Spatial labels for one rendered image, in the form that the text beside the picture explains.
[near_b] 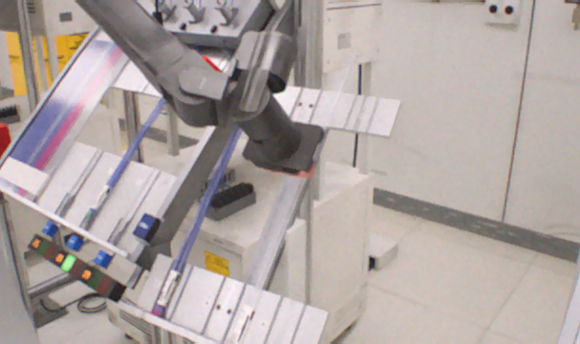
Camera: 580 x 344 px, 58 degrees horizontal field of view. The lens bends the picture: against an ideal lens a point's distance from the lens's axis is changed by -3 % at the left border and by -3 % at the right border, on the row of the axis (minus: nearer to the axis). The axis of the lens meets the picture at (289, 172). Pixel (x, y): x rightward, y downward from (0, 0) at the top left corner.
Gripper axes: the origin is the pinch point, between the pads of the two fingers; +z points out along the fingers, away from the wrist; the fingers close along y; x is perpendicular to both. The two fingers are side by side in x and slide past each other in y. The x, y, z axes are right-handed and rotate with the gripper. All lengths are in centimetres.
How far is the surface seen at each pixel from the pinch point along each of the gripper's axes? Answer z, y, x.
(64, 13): 58, 172, -70
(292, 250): 20.2, 7.2, 8.1
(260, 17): 19, 36, -42
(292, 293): 26.6, 7.2, 14.8
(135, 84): 24, 69, -23
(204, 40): 20, 50, -35
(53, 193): 23, 76, 11
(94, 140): 106, 172, -31
